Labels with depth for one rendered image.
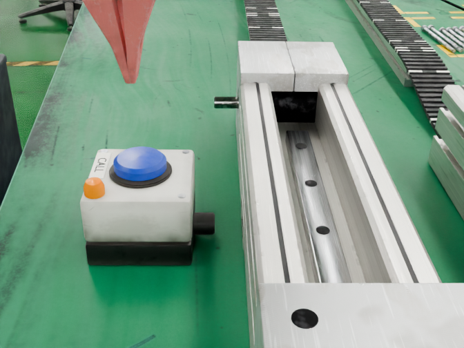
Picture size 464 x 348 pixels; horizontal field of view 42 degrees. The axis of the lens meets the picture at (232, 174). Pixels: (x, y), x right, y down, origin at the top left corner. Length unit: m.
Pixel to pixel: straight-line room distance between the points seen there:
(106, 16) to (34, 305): 0.20
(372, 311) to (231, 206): 0.29
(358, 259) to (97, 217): 0.19
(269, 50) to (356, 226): 0.26
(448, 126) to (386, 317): 0.35
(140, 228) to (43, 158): 0.21
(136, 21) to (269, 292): 0.20
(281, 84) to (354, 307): 0.34
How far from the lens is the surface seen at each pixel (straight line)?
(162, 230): 0.45
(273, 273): 0.33
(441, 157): 0.60
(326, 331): 0.25
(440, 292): 0.28
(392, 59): 0.87
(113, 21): 0.39
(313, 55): 0.61
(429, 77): 0.78
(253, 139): 0.46
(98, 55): 0.89
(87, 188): 0.44
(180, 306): 0.43
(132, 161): 0.46
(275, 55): 0.60
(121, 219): 0.44
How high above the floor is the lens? 1.08
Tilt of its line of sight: 31 degrees down
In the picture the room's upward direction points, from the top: 1 degrees clockwise
